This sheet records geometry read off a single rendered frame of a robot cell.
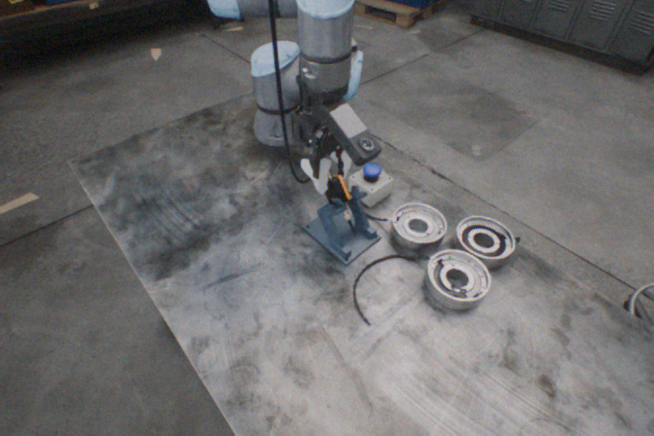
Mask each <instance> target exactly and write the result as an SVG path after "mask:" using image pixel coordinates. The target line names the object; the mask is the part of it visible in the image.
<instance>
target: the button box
mask: <svg viewBox="0 0 654 436"><path fill-rule="evenodd" d="M393 180H394V179H393V178H392V177H390V176H389V175H387V174H386V173H384V172H383V171H382V172H381V175H379V176H377V177H374V178H370V177H369V176H367V175H365V174H364V173H363V169H361V170H359V171H358V172H356V173H354V174H353V175H351V176H349V179H348V190H349V191H350V192H351V186H354V185H359V192H367V194H368V195H367V196H366V197H364V198H363V199H362V200H361V201H362V202H363V203H365V204H366V205H367V206H369V207H370V208H371V207H372V206H374V205H375V204H377V203H378V202H380V201H381V200H383V199H385V198H386V197H387V196H389V195H390V194H391V193H392V186H393Z"/></svg>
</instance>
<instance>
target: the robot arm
mask: <svg viewBox="0 0 654 436"><path fill-rule="evenodd" d="M207 1H208V4H209V6H210V9H211V10H212V12H213V13H214V14H215V15H216V16H218V17H223V18H238V19H241V18H270V13H269V2H268V0H207ZM273 1H274V13H275V18H297V19H298V21H299V39H300V48H299V46H298V45H297V44H296V43H294V42H290V41H278V42H277V48H278V59H279V70H280V80H281V89H282V99H283V108H284V117H285V124H286V131H287V138H288V144H289V146H290V145H294V144H297V143H299V142H300V144H302V145H303V146H305V147H306V148H308V147H311V150H310V152H309V159H308V160H306V159H303V160H302V162H301V166H302V169H303V170H304V172H305V173H306V174H307V175H308V176H309V177H310V178H311V179H312V180H313V184H314V186H315V189H316V190H317V191H318V193H319V194H321V195H323V194H324V193H325V192H326V190H327V189H328V186H327V182H328V179H329V177H328V171H329V168H330V166H331V160H329V159H328V158H326V155H328V156H330V157H331V158H332V159H333V160H334V161H335V162H336V163H337V164H338V165H337V167H338V169H339V171H338V175H341V176H342V177H343V178H344V179H345V177H346V175H347V172H348V170H349V168H350V165H351V161H353V162H354V164H355V165H356V166H361V165H364V164H366V163H368V162H370V161H372V160H373V159H375V158H376V156H377V155H378V154H379V153H380V152H381V151H382V146H381V145H380V144H379V142H378V141H377V140H376V138H375V137H374V136H373V134H372V133H371V132H370V131H369V130H368V129H367V128H366V126H365V125H364V124H363V122H362V121H361V120H360V118H359V117H358V116H357V115H356V113H355V112H354V111H353V109H352V108H351V107H350V105H349V104H348V103H347V100H352V99H353V98H354V97H355V96H356V94H357V90H358V86H359V81H360V76H361V69H362V61H363V53H362V52H360V51H357V43H356V42H355V40H354V39H353V38H352V26H353V7H354V1H355V0H273ZM251 64H252V71H251V73H252V76H253V81H254V88H255V94H256V101H257V112H256V117H255V122H254V133H255V136H256V138H257V139H258V140H259V141H260V142H262V143H264V144H266V145H269V146H274V147H284V146H285V145H284V139H283V133H282V126H281V120H280V113H279V105H278V96H277V88H276V79H275V70H274V61H273V43H269V44H267V45H264V46H262V47H260V48H259V49H257V50H256V51H255V52H254V53H253V55H252V57H251ZM302 100H303V104H302ZM325 154H326V155H325Z"/></svg>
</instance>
